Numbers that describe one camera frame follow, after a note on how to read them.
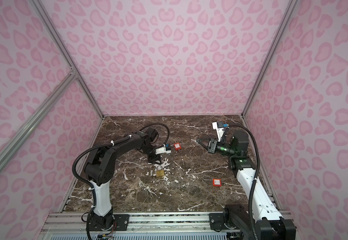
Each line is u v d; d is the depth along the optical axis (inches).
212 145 24.8
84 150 41.1
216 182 33.0
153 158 32.5
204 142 27.7
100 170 20.4
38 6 26.8
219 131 25.9
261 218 15.6
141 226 28.8
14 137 23.6
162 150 33.0
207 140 27.2
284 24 29.0
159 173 35.5
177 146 39.6
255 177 19.3
